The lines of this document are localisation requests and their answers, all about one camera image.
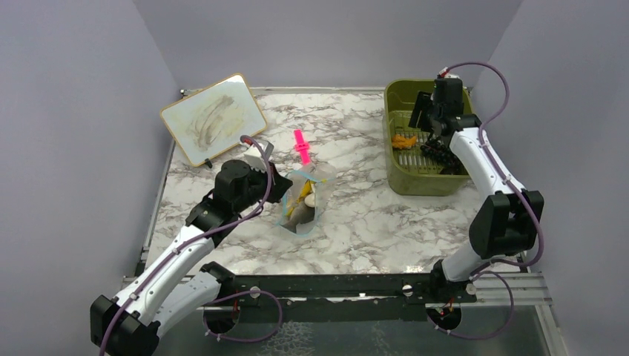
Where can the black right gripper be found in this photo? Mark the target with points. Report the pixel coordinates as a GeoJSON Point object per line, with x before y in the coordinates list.
{"type": "Point", "coordinates": [424, 102]}

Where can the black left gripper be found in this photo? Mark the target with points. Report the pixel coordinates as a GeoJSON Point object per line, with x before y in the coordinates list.
{"type": "Point", "coordinates": [280, 184]}

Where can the orange toy food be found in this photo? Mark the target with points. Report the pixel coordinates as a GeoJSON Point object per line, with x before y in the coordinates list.
{"type": "Point", "coordinates": [402, 142]}

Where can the clear zip top bag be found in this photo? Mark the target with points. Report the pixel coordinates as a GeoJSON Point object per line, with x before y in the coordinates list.
{"type": "Point", "coordinates": [323, 175]}

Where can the yellow toy banana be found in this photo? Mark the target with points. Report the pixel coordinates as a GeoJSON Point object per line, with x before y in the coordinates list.
{"type": "Point", "coordinates": [300, 196]}

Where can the white toy egg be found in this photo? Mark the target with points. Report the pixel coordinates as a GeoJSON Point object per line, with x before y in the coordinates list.
{"type": "Point", "coordinates": [310, 200]}

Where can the grey toy fish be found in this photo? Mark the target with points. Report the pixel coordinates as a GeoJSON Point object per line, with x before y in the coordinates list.
{"type": "Point", "coordinates": [300, 215]}

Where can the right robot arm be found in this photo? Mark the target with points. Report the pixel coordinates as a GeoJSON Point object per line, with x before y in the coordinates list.
{"type": "Point", "coordinates": [508, 221]}

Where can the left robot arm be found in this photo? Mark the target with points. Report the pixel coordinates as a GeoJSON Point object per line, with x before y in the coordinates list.
{"type": "Point", "coordinates": [135, 319]}

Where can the pink plastic bag clip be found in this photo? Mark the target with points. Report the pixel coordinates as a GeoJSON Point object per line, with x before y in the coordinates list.
{"type": "Point", "coordinates": [302, 147]}

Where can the black toy grapes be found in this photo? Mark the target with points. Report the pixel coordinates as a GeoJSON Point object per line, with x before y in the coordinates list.
{"type": "Point", "coordinates": [440, 154]}

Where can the green plastic bin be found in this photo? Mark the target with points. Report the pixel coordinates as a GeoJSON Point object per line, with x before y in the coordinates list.
{"type": "Point", "coordinates": [408, 172]}

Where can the wood framed whiteboard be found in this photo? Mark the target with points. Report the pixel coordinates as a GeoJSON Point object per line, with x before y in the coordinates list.
{"type": "Point", "coordinates": [211, 121]}

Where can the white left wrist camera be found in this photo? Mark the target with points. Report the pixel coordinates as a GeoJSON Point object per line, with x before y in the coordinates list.
{"type": "Point", "coordinates": [256, 158]}

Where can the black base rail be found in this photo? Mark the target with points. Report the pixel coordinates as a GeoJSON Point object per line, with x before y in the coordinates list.
{"type": "Point", "coordinates": [320, 298]}

